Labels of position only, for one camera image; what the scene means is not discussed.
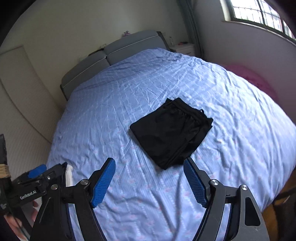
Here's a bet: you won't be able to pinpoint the bed with blue floral sheet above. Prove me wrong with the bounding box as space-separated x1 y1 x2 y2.
47 49 295 240

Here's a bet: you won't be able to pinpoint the grey padded headboard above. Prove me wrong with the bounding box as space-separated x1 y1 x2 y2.
60 30 170 100

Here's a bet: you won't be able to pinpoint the pink blanket on floor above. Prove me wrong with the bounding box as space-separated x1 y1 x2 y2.
222 64 280 104

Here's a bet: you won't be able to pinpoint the folded black and white clothes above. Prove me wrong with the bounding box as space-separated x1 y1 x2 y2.
57 162 74 188

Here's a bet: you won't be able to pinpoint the window with railing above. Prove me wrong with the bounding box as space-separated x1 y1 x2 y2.
220 0 295 43

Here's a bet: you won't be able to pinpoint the white bedside table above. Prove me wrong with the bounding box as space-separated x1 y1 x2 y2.
170 43 196 56

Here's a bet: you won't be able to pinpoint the person's left hand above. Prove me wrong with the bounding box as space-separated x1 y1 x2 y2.
1 200 40 240

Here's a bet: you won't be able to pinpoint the black shorts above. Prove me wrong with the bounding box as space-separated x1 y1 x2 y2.
130 98 213 170

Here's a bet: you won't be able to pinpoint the green curtain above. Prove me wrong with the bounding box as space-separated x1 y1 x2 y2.
177 0 204 59

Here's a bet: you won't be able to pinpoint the beige louvred wardrobe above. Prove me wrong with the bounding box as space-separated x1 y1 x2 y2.
1 46 62 179

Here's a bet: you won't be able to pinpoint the clear plastic bottle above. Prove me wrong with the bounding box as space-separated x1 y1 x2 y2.
169 36 174 47

